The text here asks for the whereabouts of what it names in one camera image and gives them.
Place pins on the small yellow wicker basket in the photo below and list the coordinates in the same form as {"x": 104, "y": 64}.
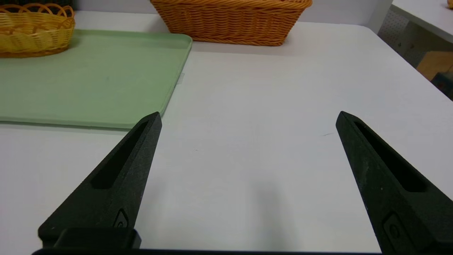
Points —
{"x": 32, "y": 35}

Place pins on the orange wicker basket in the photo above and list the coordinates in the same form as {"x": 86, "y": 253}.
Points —
{"x": 230, "y": 24}

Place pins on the grey perforated panel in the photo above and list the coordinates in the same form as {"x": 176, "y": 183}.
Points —
{"x": 396, "y": 32}

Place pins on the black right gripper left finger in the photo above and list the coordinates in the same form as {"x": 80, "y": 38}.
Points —
{"x": 120, "y": 191}

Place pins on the white side table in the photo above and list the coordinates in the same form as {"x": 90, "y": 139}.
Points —
{"x": 424, "y": 14}

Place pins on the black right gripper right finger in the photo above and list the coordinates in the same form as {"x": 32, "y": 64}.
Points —
{"x": 400, "y": 198}

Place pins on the light green plastic tray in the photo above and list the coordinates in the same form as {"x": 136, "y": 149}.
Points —
{"x": 88, "y": 81}

